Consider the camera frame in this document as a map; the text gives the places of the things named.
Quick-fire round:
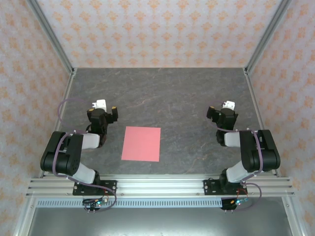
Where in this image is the pink paper sheet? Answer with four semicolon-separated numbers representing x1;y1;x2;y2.
121;126;161;162

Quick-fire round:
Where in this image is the grey metal sheet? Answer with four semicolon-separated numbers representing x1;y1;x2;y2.
27;207;295;236

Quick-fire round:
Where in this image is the small circuit board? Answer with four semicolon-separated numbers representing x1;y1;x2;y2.
82;196;109;207
230;197;250;207

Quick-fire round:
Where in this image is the aluminium table edge rail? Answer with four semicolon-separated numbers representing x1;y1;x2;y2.
243;68;282;178
38;68;77;178

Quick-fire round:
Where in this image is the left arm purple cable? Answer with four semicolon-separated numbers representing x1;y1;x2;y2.
53;98;118;212

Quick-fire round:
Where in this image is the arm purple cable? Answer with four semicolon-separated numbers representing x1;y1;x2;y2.
53;98;118;212
203;100;265;212

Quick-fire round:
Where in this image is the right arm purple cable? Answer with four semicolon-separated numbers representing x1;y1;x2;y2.
203;100;265;212

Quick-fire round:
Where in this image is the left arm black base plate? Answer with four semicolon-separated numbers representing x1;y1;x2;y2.
72;180;118;196

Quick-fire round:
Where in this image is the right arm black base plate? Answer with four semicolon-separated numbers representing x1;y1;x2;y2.
203;179;247;196

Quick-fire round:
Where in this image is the aluminium frame post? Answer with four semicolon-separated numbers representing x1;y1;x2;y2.
243;0;295;76
282;196;304;236
26;0;76;76
13;196;38;236

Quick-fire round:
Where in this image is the aluminium mounting rail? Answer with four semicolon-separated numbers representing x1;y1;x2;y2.
26;174;295;198

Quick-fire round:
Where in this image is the grey slotted cable duct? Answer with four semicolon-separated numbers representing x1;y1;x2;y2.
36;199;223;208

